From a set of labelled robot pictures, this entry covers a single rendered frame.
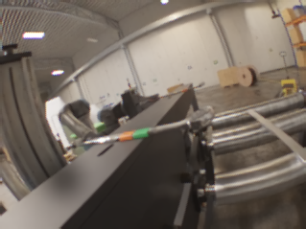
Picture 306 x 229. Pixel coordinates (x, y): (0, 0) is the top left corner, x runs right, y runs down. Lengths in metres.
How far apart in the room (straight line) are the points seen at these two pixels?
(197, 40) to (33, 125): 10.44
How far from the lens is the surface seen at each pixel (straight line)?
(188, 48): 10.51
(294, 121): 0.78
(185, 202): 0.36
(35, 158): 0.95
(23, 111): 0.96
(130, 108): 0.56
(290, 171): 0.47
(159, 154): 0.18
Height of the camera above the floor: 1.22
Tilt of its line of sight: 11 degrees down
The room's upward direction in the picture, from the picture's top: 19 degrees counter-clockwise
